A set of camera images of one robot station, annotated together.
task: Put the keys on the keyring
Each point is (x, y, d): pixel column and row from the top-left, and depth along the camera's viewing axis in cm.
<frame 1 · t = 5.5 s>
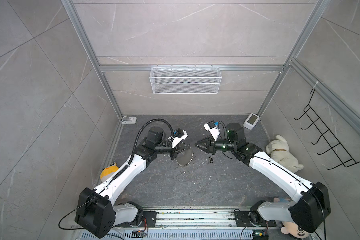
left hand: (188, 143, 73), fingers closed
right hand: (196, 142, 72), fingers open
white digital timer device: (251, 121, 113), point 5 cm above the table
white plush dog toy: (278, 150, 92), point 9 cm above the table

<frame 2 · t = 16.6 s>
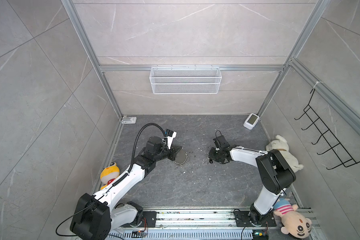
left hand: (181, 144, 78), fingers closed
right hand: (209, 154, 97), fingers closed
the named things where they were.

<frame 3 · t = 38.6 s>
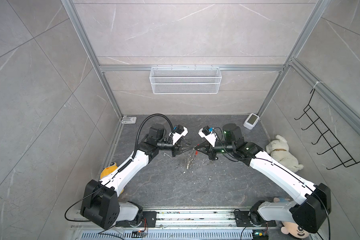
left hand: (190, 142, 73), fingers open
right hand: (196, 146, 72), fingers closed
the named things where they were.

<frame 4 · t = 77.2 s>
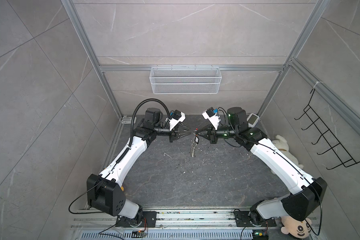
left hand: (189, 128, 70), fingers open
right hand: (197, 131, 69), fingers closed
the named things where they were.

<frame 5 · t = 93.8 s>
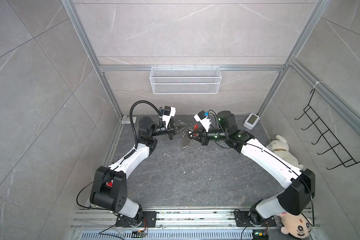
left hand: (189, 123, 67), fingers closed
right hand: (189, 134, 71), fingers closed
the named things where they were.

